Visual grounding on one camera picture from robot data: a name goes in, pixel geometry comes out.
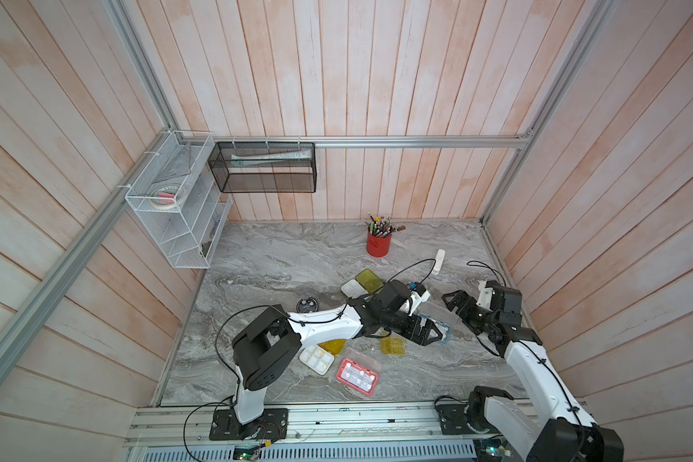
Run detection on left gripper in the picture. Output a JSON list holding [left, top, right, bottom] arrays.
[[381, 309, 444, 347]]

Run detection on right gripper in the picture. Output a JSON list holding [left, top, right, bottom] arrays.
[[443, 290, 498, 335]]

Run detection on blue pillbox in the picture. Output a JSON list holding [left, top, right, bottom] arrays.
[[419, 303, 456, 345]]

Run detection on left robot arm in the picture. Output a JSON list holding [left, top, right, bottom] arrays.
[[231, 280, 444, 425]]

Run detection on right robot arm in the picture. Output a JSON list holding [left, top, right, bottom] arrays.
[[442, 281, 625, 461]]

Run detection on small yellow pillbox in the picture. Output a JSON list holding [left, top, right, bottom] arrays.
[[380, 336, 406, 356]]

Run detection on white rectangular device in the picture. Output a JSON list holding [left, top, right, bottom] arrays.
[[431, 249, 446, 275]]

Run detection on green lid white pillbox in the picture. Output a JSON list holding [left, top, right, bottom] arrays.
[[341, 269, 384, 298]]

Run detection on red pillbox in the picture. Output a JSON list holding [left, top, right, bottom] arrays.
[[336, 358, 379, 397]]

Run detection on red pen cup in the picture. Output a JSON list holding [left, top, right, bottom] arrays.
[[366, 233, 392, 258]]

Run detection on yellow lid white pillbox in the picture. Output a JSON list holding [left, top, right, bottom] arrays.
[[298, 340, 346, 375]]

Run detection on black mesh basket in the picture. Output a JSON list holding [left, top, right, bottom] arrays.
[[208, 141, 318, 194]]

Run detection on tape roll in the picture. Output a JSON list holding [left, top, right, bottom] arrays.
[[149, 184, 187, 211]]

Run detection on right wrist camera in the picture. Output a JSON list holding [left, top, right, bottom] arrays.
[[477, 281, 494, 311]]

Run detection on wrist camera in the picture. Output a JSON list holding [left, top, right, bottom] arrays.
[[477, 281, 494, 311], [403, 283, 430, 316]]

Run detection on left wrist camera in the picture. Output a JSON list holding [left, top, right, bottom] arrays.
[[403, 283, 430, 316]]

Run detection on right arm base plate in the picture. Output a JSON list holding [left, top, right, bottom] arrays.
[[434, 402, 500, 436]]

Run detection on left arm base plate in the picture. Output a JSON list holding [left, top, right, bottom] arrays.
[[209, 408, 289, 443]]

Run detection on white wire shelf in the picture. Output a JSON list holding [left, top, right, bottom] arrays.
[[125, 130, 232, 270]]

